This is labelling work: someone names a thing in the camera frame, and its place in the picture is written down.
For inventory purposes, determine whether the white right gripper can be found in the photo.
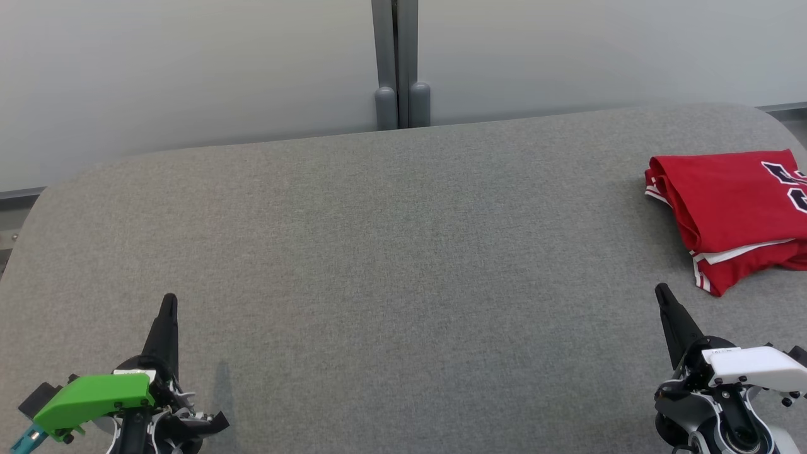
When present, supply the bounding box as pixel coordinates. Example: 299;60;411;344
654;282;807;404

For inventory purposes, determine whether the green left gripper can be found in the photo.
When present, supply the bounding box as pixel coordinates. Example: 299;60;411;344
32;293;231;442

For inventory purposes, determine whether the red and white shirt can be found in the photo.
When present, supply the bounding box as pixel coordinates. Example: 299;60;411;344
644;149;807;262

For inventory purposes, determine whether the black cable with teal plug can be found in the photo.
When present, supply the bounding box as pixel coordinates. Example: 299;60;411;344
9;424;46;454

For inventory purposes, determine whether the grey door frame post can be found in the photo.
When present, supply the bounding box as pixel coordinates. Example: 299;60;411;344
398;0;432;129
371;0;398;131

